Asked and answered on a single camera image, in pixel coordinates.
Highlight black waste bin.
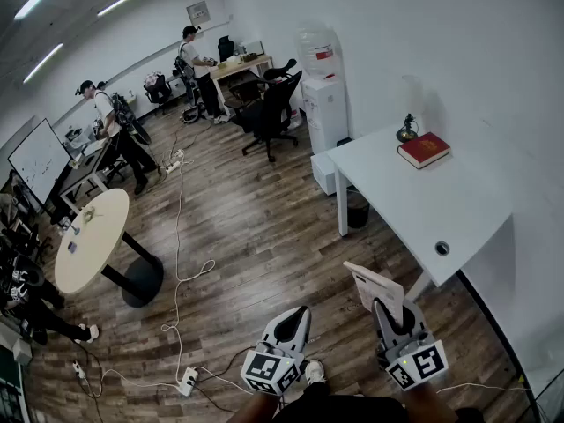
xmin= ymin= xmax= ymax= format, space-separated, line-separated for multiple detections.
xmin=345 ymin=189 xmax=371 ymax=230

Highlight red hardcover book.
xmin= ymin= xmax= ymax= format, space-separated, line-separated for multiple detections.
xmin=397 ymin=131 xmax=452 ymax=170

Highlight long white cable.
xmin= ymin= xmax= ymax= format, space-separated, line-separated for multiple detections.
xmin=101 ymin=156 xmax=255 ymax=397

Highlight clear water jug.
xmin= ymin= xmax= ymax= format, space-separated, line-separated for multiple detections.
xmin=294 ymin=21 xmax=345 ymax=82

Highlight person's black trousers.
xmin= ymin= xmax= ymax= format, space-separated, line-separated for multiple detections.
xmin=271 ymin=380 xmax=486 ymax=423

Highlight white drawer cabinet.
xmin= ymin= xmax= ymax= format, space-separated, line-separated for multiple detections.
xmin=309 ymin=151 xmax=354 ymax=197

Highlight whiteboard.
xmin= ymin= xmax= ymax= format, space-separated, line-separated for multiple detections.
xmin=7 ymin=117 xmax=72 ymax=207

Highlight black office chair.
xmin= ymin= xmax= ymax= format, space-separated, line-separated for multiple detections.
xmin=217 ymin=34 xmax=235 ymax=63
xmin=223 ymin=74 xmax=266 ymax=134
xmin=143 ymin=71 xmax=174 ymax=116
xmin=241 ymin=70 xmax=304 ymax=164

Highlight round beige table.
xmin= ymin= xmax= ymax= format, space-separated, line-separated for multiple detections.
xmin=53 ymin=188 xmax=166 ymax=309

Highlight person's left forearm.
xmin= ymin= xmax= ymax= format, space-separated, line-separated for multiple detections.
xmin=226 ymin=390 xmax=284 ymax=423

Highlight person's white shoe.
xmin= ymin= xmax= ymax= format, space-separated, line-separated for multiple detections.
xmin=304 ymin=359 xmax=327 ymax=387

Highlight light wooden desk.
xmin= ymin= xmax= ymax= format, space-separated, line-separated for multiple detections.
xmin=209 ymin=54 xmax=274 ymax=119

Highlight white table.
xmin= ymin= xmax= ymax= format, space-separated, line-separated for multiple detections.
xmin=325 ymin=120 xmax=515 ymax=288

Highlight grey wall panel box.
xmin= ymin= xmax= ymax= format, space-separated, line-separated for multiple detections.
xmin=185 ymin=0 xmax=212 ymax=26

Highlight person's right forearm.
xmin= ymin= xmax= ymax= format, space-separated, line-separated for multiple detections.
xmin=401 ymin=382 xmax=459 ymax=423

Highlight white water dispenser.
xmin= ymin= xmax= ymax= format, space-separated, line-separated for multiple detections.
xmin=300 ymin=77 xmax=350 ymax=156

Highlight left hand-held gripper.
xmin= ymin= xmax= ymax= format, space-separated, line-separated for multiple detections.
xmin=240 ymin=305 xmax=312 ymax=397

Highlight dried flower sprig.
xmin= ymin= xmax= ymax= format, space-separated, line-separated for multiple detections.
xmin=80 ymin=206 xmax=104 ymax=226

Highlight dark desk with white legs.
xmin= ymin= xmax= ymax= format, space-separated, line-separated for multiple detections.
xmin=56 ymin=136 xmax=130 ymax=220

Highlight black floor cable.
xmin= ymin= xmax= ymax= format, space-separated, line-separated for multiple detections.
xmin=193 ymin=345 xmax=256 ymax=413

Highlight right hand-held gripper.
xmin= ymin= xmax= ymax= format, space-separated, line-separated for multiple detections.
xmin=372 ymin=298 xmax=449 ymax=392

